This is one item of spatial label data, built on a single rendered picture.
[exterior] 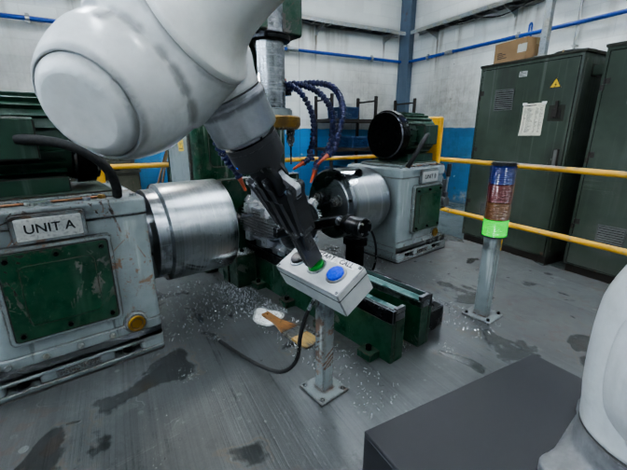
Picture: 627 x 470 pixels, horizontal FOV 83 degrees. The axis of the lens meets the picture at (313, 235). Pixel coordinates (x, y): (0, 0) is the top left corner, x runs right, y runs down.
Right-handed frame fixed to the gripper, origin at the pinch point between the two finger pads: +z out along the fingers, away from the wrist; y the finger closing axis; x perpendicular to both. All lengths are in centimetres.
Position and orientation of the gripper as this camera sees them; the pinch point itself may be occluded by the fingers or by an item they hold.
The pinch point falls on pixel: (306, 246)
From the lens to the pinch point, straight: 59.2
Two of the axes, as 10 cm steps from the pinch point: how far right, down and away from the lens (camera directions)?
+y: -6.3, -2.2, 7.5
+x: -6.8, 6.2, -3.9
